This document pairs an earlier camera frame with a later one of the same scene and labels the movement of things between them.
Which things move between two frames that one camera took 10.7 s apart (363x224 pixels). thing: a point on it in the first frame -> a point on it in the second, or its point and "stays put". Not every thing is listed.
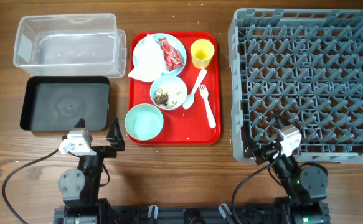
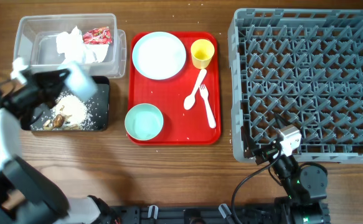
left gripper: [116, 140] -> [38, 81]
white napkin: [149, 61] -> [76, 51]
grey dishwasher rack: [319, 70] stays put
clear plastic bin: [85, 45] stays put
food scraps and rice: [162, 98] -> [68, 113]
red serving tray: [190, 99] stays put
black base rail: [313, 213] stays put
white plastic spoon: [189, 99] stays put
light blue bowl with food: [168, 93] -> [80, 81]
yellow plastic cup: [202, 51] stays put
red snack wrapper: [172, 58] -> [97, 36]
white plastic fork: [204, 93] stays put
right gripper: [264, 152] stays put
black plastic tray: [59, 102] stays put
